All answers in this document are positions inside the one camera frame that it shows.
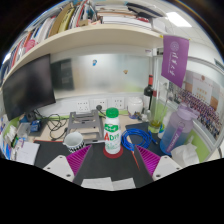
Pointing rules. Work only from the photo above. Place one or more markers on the grey metal laptop stand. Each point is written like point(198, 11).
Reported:
point(85, 125)

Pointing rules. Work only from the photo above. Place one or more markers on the white drink bottle green cap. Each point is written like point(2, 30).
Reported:
point(112, 133)

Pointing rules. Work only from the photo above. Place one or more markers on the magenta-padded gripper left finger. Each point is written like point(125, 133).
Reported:
point(58, 165)

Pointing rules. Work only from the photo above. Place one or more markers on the white wall power outlet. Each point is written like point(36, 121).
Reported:
point(118, 102)
point(82, 106)
point(100, 102)

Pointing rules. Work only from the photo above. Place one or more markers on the white ceramic jar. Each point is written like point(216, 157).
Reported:
point(135, 106)

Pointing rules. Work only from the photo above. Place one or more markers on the white plastic bottle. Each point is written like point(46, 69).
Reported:
point(163, 128)

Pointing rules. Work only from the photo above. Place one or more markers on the white paper sheet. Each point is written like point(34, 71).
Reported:
point(96, 184)
point(124, 184)
point(27, 153)

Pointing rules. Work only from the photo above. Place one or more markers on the black white checkered mug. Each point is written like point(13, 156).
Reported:
point(74, 143)

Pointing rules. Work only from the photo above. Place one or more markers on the dark wine bottle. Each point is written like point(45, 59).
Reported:
point(148, 91)

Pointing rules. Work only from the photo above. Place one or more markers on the black computer monitor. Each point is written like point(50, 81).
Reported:
point(28, 88)

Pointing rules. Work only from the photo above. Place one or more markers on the wall shelf with books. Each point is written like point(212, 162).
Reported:
point(100, 35)

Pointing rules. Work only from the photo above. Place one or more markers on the small blue box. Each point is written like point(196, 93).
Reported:
point(35, 126)

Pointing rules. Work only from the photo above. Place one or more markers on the group photo poster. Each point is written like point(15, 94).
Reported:
point(203, 106)

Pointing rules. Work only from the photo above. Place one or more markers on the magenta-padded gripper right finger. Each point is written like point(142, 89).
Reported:
point(166, 165)

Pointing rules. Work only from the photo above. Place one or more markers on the large purple water bottle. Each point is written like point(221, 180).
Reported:
point(176, 131)

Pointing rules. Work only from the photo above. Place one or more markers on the flat round red coaster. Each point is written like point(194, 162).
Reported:
point(112, 155)

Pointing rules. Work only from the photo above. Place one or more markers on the black desk mat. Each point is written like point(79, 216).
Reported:
point(110, 168)

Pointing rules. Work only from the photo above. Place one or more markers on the tall drinking glass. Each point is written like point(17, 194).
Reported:
point(155, 125)

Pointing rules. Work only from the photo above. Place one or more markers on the white crumpled tissue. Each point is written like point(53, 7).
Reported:
point(189, 155)

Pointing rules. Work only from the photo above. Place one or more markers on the purple hanging banner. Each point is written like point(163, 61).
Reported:
point(175, 60)

